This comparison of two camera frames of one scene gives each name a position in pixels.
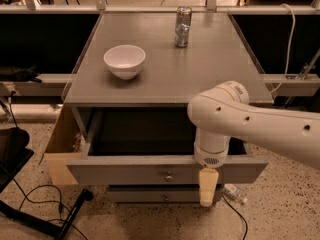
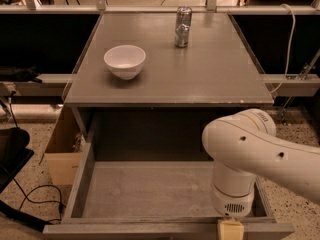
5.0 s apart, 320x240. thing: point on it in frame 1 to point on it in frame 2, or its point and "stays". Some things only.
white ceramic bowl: [124, 60] stays
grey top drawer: [148, 146] to [152, 200]
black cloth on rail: [19, 74] stays
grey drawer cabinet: [131, 94] stays
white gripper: [210, 158] to [232, 203]
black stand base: [14, 151] stays
